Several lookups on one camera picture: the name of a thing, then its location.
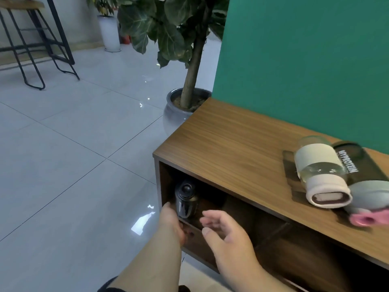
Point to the person's left thumb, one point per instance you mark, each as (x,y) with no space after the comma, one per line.
(168,209)

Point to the tall white plant pot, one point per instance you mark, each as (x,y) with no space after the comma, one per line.
(110,33)

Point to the dark sleeve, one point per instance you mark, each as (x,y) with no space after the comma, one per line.
(111,285)

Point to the shiny steel flask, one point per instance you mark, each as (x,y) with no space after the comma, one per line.
(186,199)

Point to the person's right forearm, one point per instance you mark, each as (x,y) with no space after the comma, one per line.
(264,281)

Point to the black metal stool wooden seat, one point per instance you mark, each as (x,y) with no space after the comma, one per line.
(18,42)

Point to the large-leaf green tree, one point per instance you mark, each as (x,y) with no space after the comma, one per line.
(173,27)

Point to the black metal table leg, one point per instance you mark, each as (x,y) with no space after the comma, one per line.
(59,30)

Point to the small green plant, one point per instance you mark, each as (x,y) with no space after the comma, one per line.
(103,4)

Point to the person's left hand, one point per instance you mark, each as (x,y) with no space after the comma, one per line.
(170,220)

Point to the person's left forearm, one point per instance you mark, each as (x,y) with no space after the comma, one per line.
(152,264)

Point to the grey ceramic plant pot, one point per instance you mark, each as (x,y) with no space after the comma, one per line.
(171,114)

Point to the small red object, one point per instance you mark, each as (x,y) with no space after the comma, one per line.
(126,39)

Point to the wooden cabinet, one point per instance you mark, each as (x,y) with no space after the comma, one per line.
(243,142)

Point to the dark shaker bottle pink lid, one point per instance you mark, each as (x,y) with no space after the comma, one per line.
(367,179)

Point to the person's right hand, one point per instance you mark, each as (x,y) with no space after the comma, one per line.
(235,249)

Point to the person's right thumb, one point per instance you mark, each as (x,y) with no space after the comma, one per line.
(211,240)

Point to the glass bottle with cream sleeve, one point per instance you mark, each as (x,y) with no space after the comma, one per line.
(322,176)

